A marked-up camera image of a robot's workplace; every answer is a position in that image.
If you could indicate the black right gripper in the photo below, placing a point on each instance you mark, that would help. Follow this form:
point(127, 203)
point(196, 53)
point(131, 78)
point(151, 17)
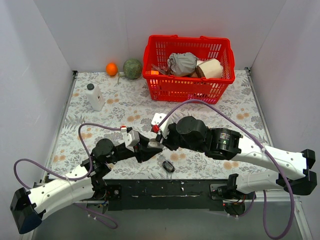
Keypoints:
point(163, 139)

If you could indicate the white earbud charging case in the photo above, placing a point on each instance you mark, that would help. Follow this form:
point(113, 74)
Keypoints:
point(153, 144)

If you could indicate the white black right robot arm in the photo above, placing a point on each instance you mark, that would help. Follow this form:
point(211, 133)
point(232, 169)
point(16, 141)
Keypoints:
point(285, 170)

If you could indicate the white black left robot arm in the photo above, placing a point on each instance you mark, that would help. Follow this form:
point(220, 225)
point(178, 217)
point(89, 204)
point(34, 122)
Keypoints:
point(30, 206)

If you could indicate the crumpled grey bag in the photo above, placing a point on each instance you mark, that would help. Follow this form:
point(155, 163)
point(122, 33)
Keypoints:
point(182, 64)

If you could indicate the floral patterned table mat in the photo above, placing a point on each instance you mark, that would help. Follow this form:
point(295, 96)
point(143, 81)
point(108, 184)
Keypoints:
point(128, 103)

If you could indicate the white bottle black cap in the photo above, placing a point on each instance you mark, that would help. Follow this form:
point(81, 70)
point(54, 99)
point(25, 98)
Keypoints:
point(94, 96)

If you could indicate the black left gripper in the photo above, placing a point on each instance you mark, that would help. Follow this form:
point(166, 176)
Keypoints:
point(139, 152)

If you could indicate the green melon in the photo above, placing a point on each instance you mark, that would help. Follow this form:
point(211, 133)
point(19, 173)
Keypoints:
point(132, 69)

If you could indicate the black earbud charging case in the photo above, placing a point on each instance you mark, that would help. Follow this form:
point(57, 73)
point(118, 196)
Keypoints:
point(168, 166)

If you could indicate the beige paper roll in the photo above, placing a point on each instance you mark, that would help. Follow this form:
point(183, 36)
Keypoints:
point(208, 69)

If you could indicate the orange fruit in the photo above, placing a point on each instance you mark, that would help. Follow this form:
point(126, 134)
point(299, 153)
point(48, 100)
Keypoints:
point(111, 69)

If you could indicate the clear plastic snack wrapper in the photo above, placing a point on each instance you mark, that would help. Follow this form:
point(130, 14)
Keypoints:
point(163, 70)

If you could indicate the red plastic shopping basket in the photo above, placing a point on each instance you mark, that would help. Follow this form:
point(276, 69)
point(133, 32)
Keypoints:
point(172, 88)

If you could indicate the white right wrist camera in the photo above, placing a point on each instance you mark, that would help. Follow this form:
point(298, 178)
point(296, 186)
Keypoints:
point(160, 124)

